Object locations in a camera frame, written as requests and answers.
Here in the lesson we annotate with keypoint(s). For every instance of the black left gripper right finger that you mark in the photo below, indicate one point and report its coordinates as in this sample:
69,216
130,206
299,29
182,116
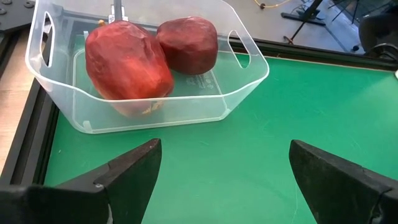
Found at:
342,196

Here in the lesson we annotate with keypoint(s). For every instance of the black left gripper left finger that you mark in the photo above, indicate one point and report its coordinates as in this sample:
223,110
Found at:
77,205

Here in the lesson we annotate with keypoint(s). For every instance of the large red apple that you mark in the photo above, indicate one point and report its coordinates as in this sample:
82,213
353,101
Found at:
127,62

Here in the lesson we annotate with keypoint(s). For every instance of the small dark red apple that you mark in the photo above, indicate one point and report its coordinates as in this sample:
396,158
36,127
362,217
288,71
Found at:
189,43

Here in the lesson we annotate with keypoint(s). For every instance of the clear plastic basket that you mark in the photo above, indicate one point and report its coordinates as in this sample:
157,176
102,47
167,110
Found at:
202,109

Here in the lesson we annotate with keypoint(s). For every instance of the black chair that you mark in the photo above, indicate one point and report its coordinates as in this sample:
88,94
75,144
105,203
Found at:
377,31

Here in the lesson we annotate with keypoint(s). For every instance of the black stand with flat base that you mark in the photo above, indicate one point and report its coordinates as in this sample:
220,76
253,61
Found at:
298,18

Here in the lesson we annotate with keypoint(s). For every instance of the black tripod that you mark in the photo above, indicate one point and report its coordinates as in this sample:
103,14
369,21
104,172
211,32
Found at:
314,8

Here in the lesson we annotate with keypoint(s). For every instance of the black table frame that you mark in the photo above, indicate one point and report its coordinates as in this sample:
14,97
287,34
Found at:
28,140

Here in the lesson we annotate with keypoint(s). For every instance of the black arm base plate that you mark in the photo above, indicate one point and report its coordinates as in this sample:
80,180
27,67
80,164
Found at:
15,15

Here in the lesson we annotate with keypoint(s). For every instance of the grey upright post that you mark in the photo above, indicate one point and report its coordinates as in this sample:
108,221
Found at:
117,9

